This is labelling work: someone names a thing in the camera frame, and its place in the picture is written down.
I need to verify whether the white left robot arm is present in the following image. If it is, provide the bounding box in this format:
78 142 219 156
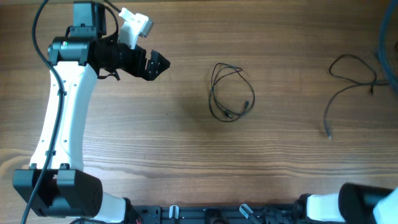
12 1 170 223

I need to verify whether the thin black USB cable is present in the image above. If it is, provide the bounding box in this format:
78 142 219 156
328 54 389 96

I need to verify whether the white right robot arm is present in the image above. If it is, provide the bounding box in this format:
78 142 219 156
295 183 397 224

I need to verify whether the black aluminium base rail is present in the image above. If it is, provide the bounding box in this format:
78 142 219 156
127 202 312 224

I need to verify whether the thick black USB cable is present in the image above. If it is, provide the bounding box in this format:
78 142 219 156
323 81 389 140

